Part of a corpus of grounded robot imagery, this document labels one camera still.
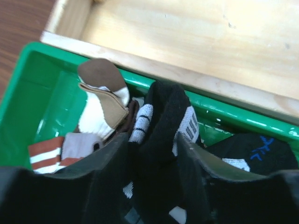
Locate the black sock with white stripes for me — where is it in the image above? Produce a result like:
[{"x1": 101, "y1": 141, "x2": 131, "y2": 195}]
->
[{"x1": 123, "y1": 81, "x2": 200, "y2": 224}]

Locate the grey sock with red stripes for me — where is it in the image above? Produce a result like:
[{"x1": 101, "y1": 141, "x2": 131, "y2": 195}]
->
[{"x1": 28, "y1": 133, "x2": 103, "y2": 174}]

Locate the green plastic tray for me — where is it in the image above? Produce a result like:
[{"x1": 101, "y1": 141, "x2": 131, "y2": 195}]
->
[{"x1": 0, "y1": 42, "x2": 299, "y2": 168}]

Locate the brown and cream sock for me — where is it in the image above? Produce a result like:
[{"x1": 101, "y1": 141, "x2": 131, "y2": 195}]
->
[{"x1": 77, "y1": 58, "x2": 130, "y2": 140}]

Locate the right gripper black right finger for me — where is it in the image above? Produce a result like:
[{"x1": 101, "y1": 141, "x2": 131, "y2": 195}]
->
[{"x1": 177, "y1": 133, "x2": 299, "y2": 224}]

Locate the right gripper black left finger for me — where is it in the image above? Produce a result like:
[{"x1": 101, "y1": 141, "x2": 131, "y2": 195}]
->
[{"x1": 0, "y1": 133, "x2": 128, "y2": 224}]

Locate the black sock with blue logo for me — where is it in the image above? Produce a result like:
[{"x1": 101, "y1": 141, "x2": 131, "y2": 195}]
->
[{"x1": 206, "y1": 133, "x2": 299, "y2": 175}]

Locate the wooden hanging rack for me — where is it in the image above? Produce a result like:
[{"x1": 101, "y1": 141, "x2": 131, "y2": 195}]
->
[{"x1": 40, "y1": 0, "x2": 299, "y2": 125}]

